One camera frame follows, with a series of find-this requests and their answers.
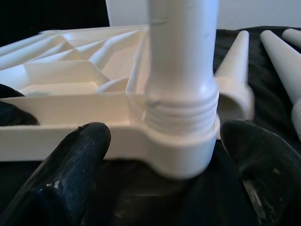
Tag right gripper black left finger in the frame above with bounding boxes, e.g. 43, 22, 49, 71
0, 121, 111, 226

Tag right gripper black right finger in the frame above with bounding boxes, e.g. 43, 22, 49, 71
220, 119, 301, 226

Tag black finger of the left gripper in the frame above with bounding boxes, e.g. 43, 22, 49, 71
0, 98, 40, 127
0, 82, 26, 97

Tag white plastic table top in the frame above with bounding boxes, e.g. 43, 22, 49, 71
0, 24, 222, 182

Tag white plastic table leg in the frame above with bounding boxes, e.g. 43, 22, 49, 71
145, 0, 221, 134
281, 28, 301, 50
213, 30, 256, 121
260, 30, 301, 142

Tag black plastic table cover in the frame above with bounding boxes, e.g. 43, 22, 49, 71
0, 27, 301, 226

